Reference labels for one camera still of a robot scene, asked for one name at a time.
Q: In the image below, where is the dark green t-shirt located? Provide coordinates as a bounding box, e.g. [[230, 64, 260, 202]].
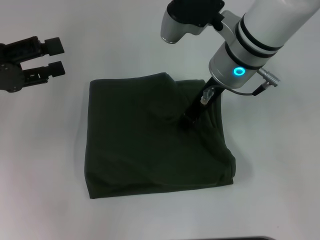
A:
[[83, 71, 237, 200]]

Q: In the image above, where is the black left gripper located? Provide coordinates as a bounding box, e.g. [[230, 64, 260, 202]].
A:
[[0, 36, 67, 94]]

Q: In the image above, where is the dark flat panel edge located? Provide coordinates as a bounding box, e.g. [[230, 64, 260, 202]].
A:
[[219, 236, 273, 240]]

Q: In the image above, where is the right arm cable plug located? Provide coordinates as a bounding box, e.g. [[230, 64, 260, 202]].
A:
[[224, 67, 282, 97]]

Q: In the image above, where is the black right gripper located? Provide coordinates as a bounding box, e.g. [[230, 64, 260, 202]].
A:
[[179, 77, 225, 130]]

